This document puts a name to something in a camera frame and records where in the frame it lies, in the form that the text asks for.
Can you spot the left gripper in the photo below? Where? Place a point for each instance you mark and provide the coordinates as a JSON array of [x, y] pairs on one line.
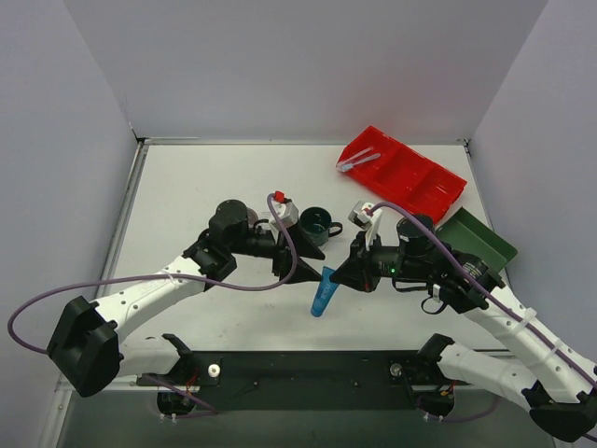
[[282, 252]]

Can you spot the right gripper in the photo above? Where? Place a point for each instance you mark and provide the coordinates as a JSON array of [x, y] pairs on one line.
[[362, 263]]

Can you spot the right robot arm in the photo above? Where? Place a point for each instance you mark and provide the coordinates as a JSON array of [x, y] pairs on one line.
[[552, 382]]

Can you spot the dark green mug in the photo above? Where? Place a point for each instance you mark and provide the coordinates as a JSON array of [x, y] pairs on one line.
[[319, 225]]

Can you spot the red divided bin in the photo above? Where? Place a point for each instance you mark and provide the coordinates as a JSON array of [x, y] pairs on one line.
[[403, 176]]

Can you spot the purple cup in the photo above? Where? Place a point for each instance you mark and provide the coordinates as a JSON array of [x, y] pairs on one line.
[[252, 217]]

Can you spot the toothbrush in clear wrapper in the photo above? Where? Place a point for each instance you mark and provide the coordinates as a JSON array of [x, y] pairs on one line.
[[360, 157]]

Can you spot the green bin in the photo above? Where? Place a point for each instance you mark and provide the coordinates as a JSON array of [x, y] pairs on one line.
[[465, 233]]

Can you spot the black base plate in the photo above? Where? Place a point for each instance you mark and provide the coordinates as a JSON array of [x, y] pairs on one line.
[[296, 381]]

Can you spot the blue toothpaste tube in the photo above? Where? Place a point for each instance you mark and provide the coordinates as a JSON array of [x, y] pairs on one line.
[[324, 293]]

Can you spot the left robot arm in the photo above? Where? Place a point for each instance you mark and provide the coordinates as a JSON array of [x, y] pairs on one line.
[[89, 344]]

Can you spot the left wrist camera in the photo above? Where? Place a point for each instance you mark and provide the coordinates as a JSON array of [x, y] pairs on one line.
[[285, 214]]

